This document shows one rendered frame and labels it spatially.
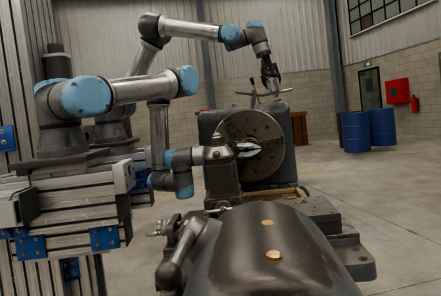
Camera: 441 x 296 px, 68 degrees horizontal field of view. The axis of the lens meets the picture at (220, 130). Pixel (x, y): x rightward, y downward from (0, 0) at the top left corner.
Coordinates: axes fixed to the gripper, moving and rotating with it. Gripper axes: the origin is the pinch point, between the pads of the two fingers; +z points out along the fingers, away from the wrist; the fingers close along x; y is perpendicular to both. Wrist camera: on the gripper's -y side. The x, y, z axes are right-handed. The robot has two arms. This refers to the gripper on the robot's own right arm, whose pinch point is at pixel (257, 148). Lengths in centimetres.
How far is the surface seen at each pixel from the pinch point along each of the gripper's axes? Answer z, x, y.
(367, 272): 18, -20, 59
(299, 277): 1, 6, 107
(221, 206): -10.7, -7.4, 46.7
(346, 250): 16, -18, 53
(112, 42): -431, 289, -942
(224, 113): -13.7, 14.9, -31.7
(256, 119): 1.0, 10.5, -15.1
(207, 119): -21.8, 13.0, -30.5
